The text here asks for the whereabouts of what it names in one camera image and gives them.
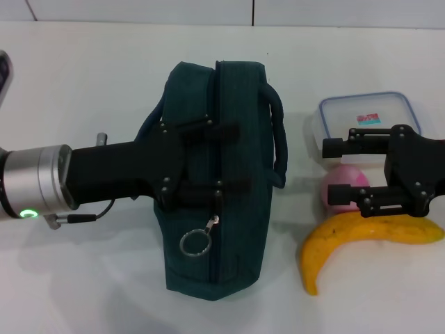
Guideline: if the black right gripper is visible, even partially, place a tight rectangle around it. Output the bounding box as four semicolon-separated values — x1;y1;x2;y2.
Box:
321;124;445;219

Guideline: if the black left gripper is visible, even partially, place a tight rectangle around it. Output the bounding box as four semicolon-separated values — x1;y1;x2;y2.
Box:
64;116;253;210

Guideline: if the pink peach toy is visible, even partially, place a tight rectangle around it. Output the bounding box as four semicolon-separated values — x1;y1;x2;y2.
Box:
320;165;371;214

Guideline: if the clear blue-rimmed lunch box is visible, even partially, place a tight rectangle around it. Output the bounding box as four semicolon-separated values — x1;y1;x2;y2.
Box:
311;91;423;165

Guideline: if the yellow banana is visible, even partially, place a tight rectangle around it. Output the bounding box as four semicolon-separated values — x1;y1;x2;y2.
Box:
300;212;445;296

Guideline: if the dark teal fabric lunch bag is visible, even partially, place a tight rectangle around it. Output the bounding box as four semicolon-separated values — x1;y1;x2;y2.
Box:
133;61;289;302

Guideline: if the metal zipper pull ring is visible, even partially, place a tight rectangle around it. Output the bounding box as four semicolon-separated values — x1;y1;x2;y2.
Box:
179;215;221;260

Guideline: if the left arm cable with plug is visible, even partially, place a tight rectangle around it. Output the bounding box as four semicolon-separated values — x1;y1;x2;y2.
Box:
44;198;116;230

